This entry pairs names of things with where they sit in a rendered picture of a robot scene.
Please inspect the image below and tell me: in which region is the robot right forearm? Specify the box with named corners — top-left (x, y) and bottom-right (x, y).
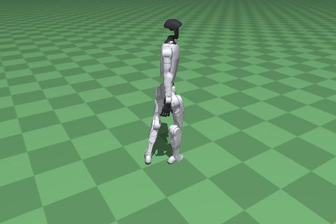
top-left (164, 74), bottom-right (173, 103)

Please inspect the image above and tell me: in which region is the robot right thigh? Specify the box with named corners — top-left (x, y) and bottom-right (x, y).
top-left (169, 92), bottom-right (184, 136)

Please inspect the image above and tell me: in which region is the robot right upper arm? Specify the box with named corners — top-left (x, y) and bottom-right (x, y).
top-left (162, 47), bottom-right (174, 80)

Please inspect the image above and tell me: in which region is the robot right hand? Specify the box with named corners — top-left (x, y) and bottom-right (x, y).
top-left (160, 98), bottom-right (173, 117)

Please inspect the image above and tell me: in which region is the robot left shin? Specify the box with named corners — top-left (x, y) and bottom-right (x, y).
top-left (146, 120), bottom-right (158, 155)

